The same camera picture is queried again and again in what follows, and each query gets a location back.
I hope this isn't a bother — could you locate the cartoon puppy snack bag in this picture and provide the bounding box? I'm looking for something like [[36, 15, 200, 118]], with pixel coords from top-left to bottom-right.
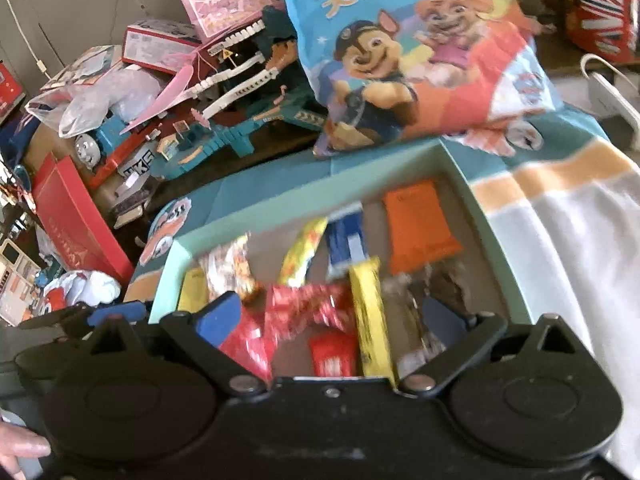
[[272, 0, 566, 158]]

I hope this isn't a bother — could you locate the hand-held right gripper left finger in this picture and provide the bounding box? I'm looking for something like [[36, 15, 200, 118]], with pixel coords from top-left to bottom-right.
[[75, 291, 273, 395]]

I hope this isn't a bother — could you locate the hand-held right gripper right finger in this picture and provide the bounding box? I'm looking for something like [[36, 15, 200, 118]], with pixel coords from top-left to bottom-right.
[[397, 297, 596, 395]]

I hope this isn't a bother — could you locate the small red box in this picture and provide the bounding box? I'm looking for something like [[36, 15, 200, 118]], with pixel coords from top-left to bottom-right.
[[0, 62, 26, 111]]

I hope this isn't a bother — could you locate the orange-red patterned snack packet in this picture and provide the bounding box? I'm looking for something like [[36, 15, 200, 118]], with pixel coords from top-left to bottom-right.
[[199, 240, 263, 301]]

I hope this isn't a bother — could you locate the shiny red snack packet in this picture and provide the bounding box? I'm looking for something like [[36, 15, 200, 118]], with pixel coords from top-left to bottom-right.
[[220, 282, 358, 381]]

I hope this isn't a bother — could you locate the large red cardboard box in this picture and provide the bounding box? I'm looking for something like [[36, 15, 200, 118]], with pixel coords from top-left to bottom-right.
[[30, 152, 133, 286]]

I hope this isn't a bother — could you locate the white power strip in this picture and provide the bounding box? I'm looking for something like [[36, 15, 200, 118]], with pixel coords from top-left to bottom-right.
[[580, 54, 640, 133]]

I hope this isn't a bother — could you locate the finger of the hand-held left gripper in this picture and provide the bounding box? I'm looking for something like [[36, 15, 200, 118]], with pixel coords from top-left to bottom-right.
[[20, 301, 150, 332]]

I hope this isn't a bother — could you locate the yellow wavy-print snack packet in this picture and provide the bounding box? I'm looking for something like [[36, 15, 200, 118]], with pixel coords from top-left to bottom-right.
[[277, 216, 328, 288]]

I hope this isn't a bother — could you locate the blue toy train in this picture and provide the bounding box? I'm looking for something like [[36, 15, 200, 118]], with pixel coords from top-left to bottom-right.
[[72, 110, 131, 171]]

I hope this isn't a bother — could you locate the red and white box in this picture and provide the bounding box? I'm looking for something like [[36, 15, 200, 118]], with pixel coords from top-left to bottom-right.
[[122, 20, 201, 68]]

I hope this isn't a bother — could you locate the teal cardboard box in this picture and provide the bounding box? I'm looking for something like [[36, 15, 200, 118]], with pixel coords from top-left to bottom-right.
[[149, 139, 536, 378]]

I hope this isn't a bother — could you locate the plain red snack packet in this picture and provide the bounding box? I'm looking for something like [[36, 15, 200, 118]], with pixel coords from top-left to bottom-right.
[[307, 330, 363, 378]]

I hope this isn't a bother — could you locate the brown foil candy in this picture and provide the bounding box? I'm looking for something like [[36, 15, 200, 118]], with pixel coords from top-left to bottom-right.
[[390, 260, 476, 321]]

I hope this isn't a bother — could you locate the blue and white snack packet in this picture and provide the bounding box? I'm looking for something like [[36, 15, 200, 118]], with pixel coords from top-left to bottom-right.
[[325, 205, 381, 281]]

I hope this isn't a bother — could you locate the white toy number plate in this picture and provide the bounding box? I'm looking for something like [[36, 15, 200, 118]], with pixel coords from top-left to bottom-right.
[[117, 157, 151, 181]]

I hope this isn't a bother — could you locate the orange snack packet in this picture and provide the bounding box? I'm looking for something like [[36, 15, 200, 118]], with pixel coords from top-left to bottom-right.
[[382, 180, 463, 273]]

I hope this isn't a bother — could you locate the flag-print box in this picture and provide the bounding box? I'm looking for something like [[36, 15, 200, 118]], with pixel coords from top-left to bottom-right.
[[565, 0, 640, 63]]

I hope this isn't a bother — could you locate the printed teal tablecloth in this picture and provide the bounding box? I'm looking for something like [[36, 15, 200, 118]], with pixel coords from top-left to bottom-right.
[[122, 110, 640, 466]]

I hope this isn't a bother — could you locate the long yellow snack bar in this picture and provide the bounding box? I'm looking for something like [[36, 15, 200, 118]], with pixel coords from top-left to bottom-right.
[[347, 257, 398, 386]]

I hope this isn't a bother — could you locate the person's left hand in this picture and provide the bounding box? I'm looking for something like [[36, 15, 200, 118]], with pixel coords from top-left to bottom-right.
[[0, 422, 51, 480]]

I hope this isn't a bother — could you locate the brown cardboard box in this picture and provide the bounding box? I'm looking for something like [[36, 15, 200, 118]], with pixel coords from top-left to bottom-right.
[[20, 110, 76, 171]]

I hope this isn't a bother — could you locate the teal toy track set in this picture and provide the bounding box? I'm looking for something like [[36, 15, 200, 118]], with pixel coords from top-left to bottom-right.
[[115, 5, 331, 181]]

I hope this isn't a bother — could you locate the white plastic bag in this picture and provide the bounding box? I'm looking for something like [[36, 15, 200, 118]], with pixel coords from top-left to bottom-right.
[[25, 67, 161, 138]]

